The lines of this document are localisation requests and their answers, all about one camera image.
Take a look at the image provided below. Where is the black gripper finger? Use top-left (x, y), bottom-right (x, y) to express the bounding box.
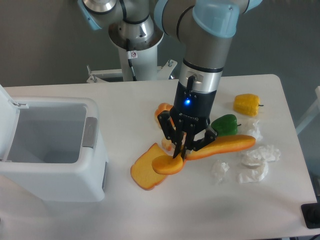
top-left (181, 124), bottom-right (218, 161)
top-left (157, 110), bottom-right (185, 159)

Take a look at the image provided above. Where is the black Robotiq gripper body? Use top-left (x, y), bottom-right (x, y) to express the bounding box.
top-left (170, 82), bottom-right (217, 130)

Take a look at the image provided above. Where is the long orange bread loaf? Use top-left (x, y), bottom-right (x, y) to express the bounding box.
top-left (151, 134), bottom-right (257, 176)

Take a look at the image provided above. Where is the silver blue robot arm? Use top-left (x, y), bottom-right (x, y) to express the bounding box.
top-left (78, 0), bottom-right (260, 159)

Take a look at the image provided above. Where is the round braided bread roll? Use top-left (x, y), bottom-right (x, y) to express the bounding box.
top-left (154, 102), bottom-right (173, 128)

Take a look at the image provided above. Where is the small ridged bread piece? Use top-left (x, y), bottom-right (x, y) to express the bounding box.
top-left (161, 136), bottom-right (176, 152)

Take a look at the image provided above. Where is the orange toast bread slice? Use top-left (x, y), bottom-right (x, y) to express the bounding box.
top-left (130, 143), bottom-right (167, 191)

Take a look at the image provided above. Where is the white trash can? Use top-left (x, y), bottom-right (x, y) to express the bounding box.
top-left (0, 89), bottom-right (108, 202)

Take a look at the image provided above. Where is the green bell pepper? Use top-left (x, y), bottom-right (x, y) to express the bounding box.
top-left (211, 114), bottom-right (241, 137)

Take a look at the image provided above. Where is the crumpled white tissue small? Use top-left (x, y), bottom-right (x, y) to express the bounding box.
top-left (211, 159), bottom-right (230, 185)

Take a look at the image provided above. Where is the yellow bell pepper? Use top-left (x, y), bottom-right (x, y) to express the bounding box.
top-left (233, 93), bottom-right (264, 117)

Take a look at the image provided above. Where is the crumpled white tissue upper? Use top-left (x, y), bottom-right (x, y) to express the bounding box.
top-left (239, 118), bottom-right (263, 142)

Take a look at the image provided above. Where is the crumpled white tissue lower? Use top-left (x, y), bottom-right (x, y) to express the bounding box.
top-left (236, 162), bottom-right (269, 184)

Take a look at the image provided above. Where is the crumpled white tissue right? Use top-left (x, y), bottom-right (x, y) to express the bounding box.
top-left (241, 145), bottom-right (281, 166)

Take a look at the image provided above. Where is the black device at edge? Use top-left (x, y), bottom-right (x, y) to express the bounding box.
top-left (301, 202), bottom-right (320, 229)

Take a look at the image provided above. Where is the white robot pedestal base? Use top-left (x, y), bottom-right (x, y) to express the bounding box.
top-left (86, 46), bottom-right (178, 84)

